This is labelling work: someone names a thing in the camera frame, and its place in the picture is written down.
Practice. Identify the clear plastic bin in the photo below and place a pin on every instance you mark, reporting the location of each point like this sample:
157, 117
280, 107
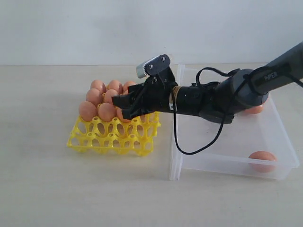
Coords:
197, 145

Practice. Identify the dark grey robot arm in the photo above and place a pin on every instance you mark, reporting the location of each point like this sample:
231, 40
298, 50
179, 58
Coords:
214, 101

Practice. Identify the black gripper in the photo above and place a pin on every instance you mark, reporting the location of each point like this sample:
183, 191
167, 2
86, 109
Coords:
155, 98

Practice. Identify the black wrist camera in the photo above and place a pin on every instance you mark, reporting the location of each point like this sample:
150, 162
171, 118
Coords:
153, 66

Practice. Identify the yellow plastic egg tray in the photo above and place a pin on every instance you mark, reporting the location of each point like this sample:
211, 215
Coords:
134, 137

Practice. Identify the brown egg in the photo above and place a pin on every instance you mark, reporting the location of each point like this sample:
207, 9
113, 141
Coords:
256, 109
127, 85
106, 112
115, 85
87, 111
99, 85
108, 96
124, 92
94, 96
120, 116
263, 158

